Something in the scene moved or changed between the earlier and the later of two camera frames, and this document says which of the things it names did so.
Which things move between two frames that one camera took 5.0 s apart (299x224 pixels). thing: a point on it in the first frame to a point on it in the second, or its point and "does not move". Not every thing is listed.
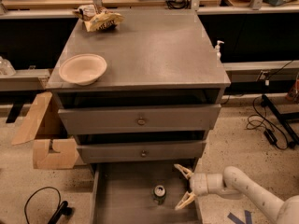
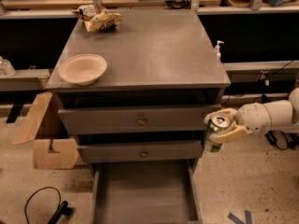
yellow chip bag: [96, 18] does not move
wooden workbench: [58, 2] does not move
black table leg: [14, 112] does not move
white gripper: [199, 183] to [254, 118]
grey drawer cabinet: [153, 108] does not move
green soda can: [159, 193] to [216, 124]
